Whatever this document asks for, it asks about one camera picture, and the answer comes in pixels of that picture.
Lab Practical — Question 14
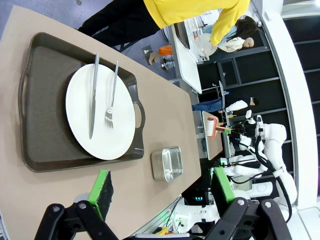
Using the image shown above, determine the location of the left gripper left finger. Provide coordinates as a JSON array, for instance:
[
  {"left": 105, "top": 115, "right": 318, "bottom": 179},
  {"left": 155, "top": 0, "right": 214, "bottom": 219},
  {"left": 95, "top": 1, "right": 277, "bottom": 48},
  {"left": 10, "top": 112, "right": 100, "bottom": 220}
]
[{"left": 33, "top": 169, "right": 118, "bottom": 240}]

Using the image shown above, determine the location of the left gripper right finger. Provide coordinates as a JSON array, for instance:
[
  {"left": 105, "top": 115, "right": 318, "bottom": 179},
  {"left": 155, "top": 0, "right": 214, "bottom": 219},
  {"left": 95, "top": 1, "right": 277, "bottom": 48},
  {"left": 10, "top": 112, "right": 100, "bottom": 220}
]
[{"left": 204, "top": 166, "right": 296, "bottom": 240}]

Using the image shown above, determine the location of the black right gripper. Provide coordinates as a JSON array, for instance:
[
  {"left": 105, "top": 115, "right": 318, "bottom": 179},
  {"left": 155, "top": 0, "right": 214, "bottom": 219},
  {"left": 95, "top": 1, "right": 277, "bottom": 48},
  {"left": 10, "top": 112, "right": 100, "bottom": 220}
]
[{"left": 228, "top": 124, "right": 245, "bottom": 137}]

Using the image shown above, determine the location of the pink lint roller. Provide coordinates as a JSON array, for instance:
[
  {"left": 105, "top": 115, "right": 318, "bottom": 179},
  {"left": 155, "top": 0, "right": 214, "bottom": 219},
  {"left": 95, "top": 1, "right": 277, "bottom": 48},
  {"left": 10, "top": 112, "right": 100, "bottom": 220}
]
[{"left": 205, "top": 116, "right": 230, "bottom": 138}]

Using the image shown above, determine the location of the white round plate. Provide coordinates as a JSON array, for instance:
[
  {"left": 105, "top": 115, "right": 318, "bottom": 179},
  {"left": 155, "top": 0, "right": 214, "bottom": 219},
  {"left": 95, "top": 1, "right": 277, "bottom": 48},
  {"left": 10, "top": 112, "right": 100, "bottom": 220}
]
[
  {"left": 194, "top": 33, "right": 218, "bottom": 60},
  {"left": 65, "top": 63, "right": 136, "bottom": 161}
]

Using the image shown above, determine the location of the brown tray with handles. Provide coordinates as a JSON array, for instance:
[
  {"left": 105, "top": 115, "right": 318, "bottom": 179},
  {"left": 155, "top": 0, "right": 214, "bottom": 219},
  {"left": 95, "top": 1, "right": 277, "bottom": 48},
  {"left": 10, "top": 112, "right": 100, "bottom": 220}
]
[
  {"left": 174, "top": 22, "right": 191, "bottom": 50},
  {"left": 17, "top": 31, "right": 146, "bottom": 173}
]

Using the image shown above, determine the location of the background brown table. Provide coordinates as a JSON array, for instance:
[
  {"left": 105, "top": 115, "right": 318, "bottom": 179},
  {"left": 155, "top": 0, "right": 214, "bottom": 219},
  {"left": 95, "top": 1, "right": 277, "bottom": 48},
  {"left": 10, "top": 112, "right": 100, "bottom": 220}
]
[{"left": 202, "top": 111, "right": 223, "bottom": 161}]

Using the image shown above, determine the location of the person in blue jeans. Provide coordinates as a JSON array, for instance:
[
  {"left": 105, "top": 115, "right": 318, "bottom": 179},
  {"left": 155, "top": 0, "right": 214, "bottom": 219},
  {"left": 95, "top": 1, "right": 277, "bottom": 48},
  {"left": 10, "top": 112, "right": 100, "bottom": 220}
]
[{"left": 191, "top": 96, "right": 260, "bottom": 113}]

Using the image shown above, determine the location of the metal rectangular container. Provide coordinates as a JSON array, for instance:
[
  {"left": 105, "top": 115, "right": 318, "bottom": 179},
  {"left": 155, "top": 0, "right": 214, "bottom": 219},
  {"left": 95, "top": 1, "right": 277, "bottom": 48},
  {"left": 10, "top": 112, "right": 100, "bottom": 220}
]
[{"left": 150, "top": 146, "right": 183, "bottom": 183}]

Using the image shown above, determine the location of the silver fork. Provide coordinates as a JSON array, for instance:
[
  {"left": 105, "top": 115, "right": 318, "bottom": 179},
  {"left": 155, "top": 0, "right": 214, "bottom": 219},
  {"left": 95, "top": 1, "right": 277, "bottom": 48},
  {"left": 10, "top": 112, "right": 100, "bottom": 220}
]
[{"left": 104, "top": 60, "right": 120, "bottom": 130}]

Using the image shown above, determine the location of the white side table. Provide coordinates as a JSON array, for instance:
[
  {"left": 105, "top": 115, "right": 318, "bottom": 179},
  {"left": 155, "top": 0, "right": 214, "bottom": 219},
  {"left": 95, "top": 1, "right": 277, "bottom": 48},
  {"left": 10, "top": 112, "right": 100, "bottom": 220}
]
[{"left": 172, "top": 22, "right": 203, "bottom": 95}]

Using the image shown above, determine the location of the silver table knife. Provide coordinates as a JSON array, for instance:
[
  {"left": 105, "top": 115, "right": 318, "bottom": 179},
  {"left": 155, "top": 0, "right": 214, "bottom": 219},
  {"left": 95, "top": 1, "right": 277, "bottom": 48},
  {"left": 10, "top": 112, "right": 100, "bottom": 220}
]
[{"left": 89, "top": 53, "right": 100, "bottom": 140}]

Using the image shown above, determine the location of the person in light blue top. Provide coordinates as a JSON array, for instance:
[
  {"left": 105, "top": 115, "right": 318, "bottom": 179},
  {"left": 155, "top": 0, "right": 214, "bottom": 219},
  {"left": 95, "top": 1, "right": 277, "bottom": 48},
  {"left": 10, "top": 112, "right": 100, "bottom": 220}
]
[{"left": 147, "top": 16, "right": 260, "bottom": 66}]

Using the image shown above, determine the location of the person in yellow hoodie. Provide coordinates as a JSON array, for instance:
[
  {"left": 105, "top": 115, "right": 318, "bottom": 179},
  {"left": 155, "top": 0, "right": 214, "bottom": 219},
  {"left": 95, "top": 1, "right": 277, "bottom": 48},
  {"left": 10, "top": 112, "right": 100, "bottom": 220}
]
[{"left": 77, "top": 0, "right": 251, "bottom": 51}]

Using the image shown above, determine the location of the white wire dish rack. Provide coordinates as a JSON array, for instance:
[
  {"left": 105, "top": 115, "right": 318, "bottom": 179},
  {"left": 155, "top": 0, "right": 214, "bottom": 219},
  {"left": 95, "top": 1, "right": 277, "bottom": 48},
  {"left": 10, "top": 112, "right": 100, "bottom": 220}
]
[{"left": 184, "top": 16, "right": 213, "bottom": 62}]

